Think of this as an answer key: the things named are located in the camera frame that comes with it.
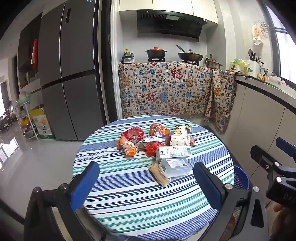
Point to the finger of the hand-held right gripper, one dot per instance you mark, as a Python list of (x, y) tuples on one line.
[(266, 160), (283, 143)]

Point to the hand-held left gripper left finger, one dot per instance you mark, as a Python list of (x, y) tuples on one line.
[(84, 186)]

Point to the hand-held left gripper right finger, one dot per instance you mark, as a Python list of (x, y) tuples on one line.
[(208, 187)]

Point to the blue plastic basket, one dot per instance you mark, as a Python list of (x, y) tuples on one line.
[(241, 178)]

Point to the orange plastic bag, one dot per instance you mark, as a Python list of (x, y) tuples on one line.
[(127, 147)]

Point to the red foil bag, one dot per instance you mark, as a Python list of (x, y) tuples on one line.
[(153, 148)]

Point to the person's right hand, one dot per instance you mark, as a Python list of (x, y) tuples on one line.
[(284, 222)]

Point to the clear plastic box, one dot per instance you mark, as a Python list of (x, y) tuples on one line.
[(175, 168)]

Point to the kitchen counter cabinet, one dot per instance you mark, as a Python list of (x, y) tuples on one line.
[(254, 111)]

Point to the small red packet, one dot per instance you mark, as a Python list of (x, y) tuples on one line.
[(168, 139), (192, 141)]

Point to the white carton box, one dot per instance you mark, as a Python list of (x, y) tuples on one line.
[(173, 153)]

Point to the biscuit packet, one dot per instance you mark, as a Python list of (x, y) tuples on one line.
[(159, 177)]

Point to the blue striped tablecloth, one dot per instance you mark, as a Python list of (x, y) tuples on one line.
[(129, 208)]

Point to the floral paper wrapper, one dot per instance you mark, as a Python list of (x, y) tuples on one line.
[(180, 140)]

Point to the white cartoon print wrapper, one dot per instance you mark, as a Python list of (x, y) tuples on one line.
[(182, 131)]

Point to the red round packet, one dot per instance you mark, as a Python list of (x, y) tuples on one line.
[(134, 134)]

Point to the yellow cardboard box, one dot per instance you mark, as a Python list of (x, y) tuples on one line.
[(42, 122)]

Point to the printed blanket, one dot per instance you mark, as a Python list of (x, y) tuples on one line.
[(161, 90), (222, 97)]

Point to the orange foil wrapper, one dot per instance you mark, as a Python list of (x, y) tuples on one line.
[(159, 128)]

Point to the small white snack packet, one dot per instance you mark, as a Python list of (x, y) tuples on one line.
[(148, 140)]

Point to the white knife holder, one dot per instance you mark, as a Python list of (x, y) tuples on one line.
[(253, 66)]

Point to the green yellow container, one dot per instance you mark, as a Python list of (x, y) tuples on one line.
[(238, 66)]

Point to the white rack with basins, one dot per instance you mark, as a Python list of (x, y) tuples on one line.
[(25, 115)]

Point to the window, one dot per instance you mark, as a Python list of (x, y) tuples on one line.
[(285, 46)]

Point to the steel pot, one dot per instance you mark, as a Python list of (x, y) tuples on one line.
[(213, 63)]

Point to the hanging printed bag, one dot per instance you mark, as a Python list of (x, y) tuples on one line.
[(257, 34)]

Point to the grey refrigerator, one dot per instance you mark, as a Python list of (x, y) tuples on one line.
[(74, 69)]

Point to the hanging metal strainer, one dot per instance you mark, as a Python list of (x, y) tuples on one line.
[(263, 27)]

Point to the wok with lid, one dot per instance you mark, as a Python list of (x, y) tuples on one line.
[(190, 55)]

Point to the oil bottles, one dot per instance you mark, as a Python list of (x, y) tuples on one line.
[(127, 53)]

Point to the black clay pot red lid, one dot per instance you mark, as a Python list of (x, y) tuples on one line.
[(156, 53)]

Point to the red hanging cloth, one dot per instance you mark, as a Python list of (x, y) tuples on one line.
[(34, 51)]

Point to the black range hood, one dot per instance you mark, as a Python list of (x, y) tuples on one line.
[(168, 25)]

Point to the dark wall shelf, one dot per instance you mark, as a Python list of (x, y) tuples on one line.
[(26, 46)]

